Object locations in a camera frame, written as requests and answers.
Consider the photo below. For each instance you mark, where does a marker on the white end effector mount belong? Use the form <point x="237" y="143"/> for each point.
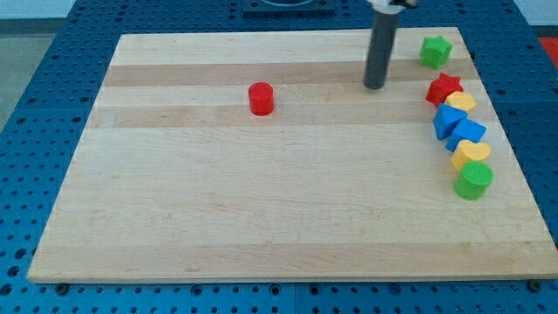
<point x="393" y="7"/>

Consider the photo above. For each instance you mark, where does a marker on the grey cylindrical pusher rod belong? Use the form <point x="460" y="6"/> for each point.
<point x="379" y="54"/>

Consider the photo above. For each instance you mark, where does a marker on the green star block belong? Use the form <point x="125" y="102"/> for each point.
<point x="435" y="52"/>

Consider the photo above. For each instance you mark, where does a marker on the red star block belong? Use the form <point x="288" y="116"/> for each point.
<point x="441" y="87"/>

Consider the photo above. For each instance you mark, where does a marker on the blue triangle block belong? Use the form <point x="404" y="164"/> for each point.
<point x="446" y="119"/>

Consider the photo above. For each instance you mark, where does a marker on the yellow hexagon block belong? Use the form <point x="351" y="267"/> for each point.
<point x="461" y="100"/>

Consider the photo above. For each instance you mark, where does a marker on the blue cube block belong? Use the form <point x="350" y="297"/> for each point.
<point x="466" y="129"/>

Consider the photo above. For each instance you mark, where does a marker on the red cylinder block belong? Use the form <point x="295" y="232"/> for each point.
<point x="261" y="98"/>

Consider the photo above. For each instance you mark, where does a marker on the yellow heart block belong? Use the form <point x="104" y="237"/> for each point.
<point x="467" y="151"/>

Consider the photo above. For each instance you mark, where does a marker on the green cylinder block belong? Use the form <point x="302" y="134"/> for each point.
<point x="473" y="180"/>

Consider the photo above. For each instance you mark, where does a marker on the wooden board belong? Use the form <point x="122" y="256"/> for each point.
<point x="175" y="180"/>

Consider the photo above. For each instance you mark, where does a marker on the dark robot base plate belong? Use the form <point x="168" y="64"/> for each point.
<point x="252" y="8"/>

